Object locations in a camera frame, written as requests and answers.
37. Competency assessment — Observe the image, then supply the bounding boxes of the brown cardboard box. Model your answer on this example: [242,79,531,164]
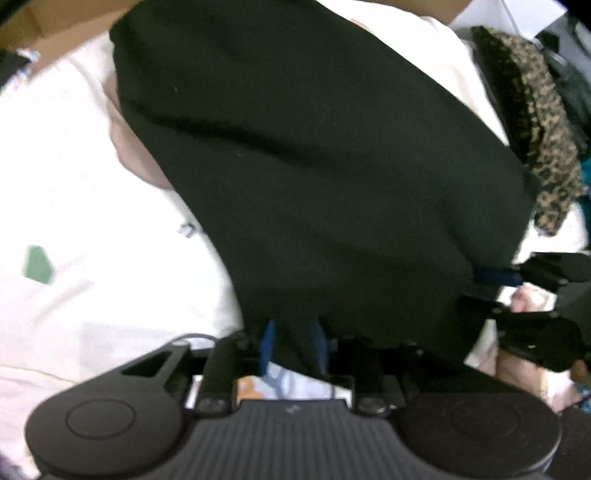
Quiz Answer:
[0,0,472,75]

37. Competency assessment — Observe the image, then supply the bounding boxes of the person's right hand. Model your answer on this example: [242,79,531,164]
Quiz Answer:
[467,284,582,412]

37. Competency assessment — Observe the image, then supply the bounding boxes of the teal printed garment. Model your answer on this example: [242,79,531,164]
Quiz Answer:
[580,158,591,196]

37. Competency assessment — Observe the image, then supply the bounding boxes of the cream bear print duvet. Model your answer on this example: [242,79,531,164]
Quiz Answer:
[0,0,591,480]

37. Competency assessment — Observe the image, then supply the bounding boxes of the black bear-pattern shorts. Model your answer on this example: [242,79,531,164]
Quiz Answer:
[110,21,537,377]

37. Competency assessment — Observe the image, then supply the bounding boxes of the black jacket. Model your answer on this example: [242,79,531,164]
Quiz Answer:
[535,13,590,161]

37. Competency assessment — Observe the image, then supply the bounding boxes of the black cloth under pillow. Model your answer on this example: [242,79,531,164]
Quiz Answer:
[0,49,40,93]

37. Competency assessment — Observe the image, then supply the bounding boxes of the leopard print garment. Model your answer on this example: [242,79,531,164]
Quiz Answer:
[470,26,586,236]

